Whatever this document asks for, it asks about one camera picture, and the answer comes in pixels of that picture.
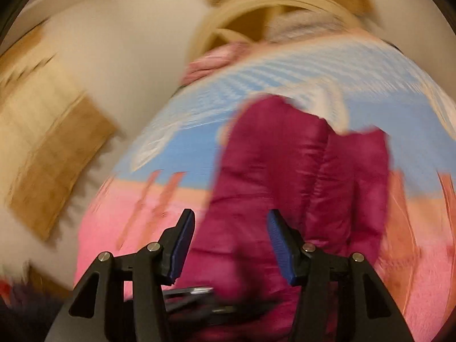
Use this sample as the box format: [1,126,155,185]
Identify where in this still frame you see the magenta puffer jacket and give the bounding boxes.
[125,94,392,342]

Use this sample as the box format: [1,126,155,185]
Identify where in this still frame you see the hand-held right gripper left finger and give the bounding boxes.
[44,209,196,342]

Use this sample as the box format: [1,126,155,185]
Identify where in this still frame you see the dark cloth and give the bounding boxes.
[0,280,74,342]

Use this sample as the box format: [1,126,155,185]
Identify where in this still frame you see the cream wooden headboard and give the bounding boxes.
[194,0,360,50]

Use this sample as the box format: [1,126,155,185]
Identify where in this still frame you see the blue and pink printed blanket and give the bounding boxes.
[73,37,456,342]

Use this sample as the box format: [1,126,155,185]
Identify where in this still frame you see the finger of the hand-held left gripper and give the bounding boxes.
[163,285,280,328]

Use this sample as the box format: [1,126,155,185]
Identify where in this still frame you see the pink floral cloth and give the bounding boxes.
[182,41,250,86]

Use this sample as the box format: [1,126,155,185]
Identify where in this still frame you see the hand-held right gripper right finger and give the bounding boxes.
[267,209,416,342]

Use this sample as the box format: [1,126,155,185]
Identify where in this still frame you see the striped grey pillow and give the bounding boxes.
[267,9,360,43]

